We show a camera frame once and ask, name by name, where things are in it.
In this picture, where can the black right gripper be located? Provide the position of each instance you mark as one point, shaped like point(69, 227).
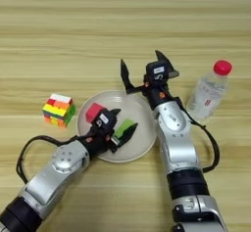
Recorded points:
point(162, 94)

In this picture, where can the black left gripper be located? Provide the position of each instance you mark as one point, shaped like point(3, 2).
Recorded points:
point(98, 143)

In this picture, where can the red cube block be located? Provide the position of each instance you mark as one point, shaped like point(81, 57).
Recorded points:
point(93, 112)

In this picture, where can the multicoloured puzzle cube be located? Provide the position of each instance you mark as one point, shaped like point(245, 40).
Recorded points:
point(59, 111)

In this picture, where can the clear bottle with red cap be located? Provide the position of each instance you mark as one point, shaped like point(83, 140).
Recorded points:
point(207, 94)

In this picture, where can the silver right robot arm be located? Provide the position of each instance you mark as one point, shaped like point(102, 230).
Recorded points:
point(178, 138)

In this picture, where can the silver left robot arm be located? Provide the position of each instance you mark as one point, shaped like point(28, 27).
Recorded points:
point(55, 177)

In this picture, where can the right gripper labelled black box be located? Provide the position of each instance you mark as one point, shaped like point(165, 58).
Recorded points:
point(158, 71)

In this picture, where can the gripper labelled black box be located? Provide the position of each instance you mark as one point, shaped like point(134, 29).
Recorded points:
point(158, 71)
point(104, 122)

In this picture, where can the left gripper labelled black box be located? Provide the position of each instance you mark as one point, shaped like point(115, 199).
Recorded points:
point(104, 122)

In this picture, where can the round beige plate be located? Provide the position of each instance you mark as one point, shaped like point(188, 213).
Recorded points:
point(143, 134)

